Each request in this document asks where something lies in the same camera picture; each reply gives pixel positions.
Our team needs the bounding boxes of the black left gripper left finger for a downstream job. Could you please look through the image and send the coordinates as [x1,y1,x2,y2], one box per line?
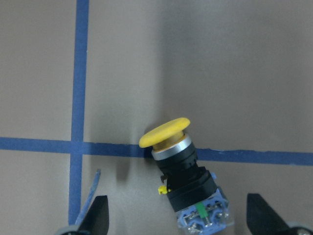
[75,195,109,235]

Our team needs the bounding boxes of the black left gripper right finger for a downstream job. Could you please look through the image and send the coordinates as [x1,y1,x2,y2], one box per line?
[246,193,291,235]

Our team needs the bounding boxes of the yellow push button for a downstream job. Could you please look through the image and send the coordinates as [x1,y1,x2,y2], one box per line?
[139,117,229,235]

